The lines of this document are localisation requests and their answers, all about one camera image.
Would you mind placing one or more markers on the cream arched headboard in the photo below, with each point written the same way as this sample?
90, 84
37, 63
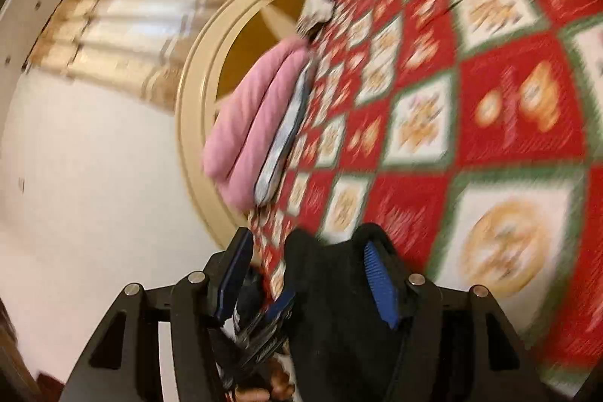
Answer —
188, 138

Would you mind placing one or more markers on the beige curtain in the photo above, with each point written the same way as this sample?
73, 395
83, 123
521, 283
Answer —
141, 20

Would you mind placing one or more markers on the red patchwork printed blanket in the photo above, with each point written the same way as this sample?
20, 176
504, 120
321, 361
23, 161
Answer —
494, 110

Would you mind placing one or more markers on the black pants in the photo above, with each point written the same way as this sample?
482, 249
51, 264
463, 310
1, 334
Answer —
329, 326

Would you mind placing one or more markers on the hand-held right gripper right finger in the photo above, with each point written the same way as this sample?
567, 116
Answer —
382, 289

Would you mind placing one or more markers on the person's left hand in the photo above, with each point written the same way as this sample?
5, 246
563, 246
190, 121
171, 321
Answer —
252, 395

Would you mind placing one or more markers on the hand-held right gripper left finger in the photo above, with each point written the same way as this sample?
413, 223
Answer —
232, 277

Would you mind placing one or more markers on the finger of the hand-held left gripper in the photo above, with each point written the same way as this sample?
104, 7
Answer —
280, 311

